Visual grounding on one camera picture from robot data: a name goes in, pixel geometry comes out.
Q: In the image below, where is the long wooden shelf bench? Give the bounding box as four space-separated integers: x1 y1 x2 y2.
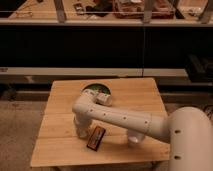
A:
0 67 188 77

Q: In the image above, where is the green round plate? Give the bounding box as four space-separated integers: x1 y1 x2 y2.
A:
82 83 111 96

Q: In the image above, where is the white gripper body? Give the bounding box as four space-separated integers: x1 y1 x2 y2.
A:
74 116 92 139

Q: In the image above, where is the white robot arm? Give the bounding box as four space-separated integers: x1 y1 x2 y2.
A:
72 89 213 171

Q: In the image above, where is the black equipment box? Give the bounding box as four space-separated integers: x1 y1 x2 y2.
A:
185 55 213 82

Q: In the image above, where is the dark rectangular snack bar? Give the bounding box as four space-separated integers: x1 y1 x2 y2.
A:
87 126 106 151

